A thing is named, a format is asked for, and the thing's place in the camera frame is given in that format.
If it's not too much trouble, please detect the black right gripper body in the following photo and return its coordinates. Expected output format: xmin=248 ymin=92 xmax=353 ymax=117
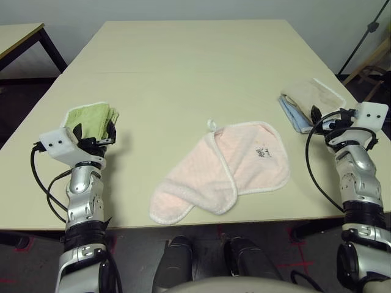
xmin=317 ymin=111 xmax=357 ymax=144

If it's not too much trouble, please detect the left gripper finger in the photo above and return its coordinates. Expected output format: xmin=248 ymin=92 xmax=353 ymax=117
xmin=106 ymin=119 xmax=118 ymax=144
xmin=72 ymin=123 xmax=84 ymax=143

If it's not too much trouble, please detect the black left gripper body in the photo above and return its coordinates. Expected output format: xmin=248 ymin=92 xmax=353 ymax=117
xmin=78 ymin=136 xmax=117 ymax=159

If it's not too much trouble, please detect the pink terry towel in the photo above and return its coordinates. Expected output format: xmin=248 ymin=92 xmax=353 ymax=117
xmin=148 ymin=118 xmax=291 ymax=225

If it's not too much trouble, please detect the light blue folded towel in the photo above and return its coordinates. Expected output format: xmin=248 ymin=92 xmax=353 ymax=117
xmin=277 ymin=94 xmax=314 ymax=134

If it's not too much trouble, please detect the green folded towel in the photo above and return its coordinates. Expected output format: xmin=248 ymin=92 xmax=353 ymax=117
xmin=60 ymin=100 xmax=120 ymax=144

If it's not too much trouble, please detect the beige folded towel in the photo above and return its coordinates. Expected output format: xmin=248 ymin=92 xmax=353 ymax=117
xmin=280 ymin=78 xmax=348 ymax=126

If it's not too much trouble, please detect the wooden chair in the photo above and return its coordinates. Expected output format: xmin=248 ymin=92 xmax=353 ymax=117
xmin=342 ymin=39 xmax=391 ymax=101

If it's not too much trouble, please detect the black tripod stand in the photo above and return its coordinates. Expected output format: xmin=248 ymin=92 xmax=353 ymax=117
xmin=337 ymin=0 xmax=389 ymax=76

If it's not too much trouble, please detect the black table leg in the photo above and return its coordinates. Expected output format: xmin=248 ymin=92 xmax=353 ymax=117
xmin=0 ymin=230 xmax=67 ymax=250
xmin=291 ymin=219 xmax=345 ymax=244

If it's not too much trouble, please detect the red floor tape cross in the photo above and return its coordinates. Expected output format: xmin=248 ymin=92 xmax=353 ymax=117
xmin=277 ymin=241 xmax=315 ymax=277

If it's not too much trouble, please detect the black robot left leg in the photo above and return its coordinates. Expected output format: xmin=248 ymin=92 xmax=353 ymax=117
xmin=152 ymin=234 xmax=193 ymax=291

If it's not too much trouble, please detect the black robot leg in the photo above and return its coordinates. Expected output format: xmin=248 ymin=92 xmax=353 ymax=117
xmin=152 ymin=234 xmax=193 ymax=291
xmin=222 ymin=237 xmax=283 ymax=280

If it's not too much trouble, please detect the black robot right leg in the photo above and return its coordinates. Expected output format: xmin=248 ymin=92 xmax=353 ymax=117
xmin=222 ymin=237 xmax=283 ymax=280

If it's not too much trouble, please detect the beige robot torso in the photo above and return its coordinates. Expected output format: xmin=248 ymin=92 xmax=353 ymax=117
xmin=166 ymin=276 xmax=324 ymax=293

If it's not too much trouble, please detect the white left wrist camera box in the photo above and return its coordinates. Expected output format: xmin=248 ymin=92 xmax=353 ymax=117
xmin=38 ymin=127 xmax=79 ymax=160

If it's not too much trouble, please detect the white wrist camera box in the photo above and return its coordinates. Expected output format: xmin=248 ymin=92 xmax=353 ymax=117
xmin=38 ymin=127 xmax=79 ymax=160
xmin=354 ymin=101 xmax=389 ymax=132

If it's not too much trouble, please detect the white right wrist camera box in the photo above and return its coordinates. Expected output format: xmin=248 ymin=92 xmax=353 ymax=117
xmin=354 ymin=101 xmax=389 ymax=132

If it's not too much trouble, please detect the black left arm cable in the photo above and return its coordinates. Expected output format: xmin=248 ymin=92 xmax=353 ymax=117
xmin=29 ymin=142 xmax=73 ymax=223

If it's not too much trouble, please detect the beige side table black frame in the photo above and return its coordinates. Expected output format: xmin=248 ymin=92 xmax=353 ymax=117
xmin=0 ymin=21 xmax=68 ymax=81

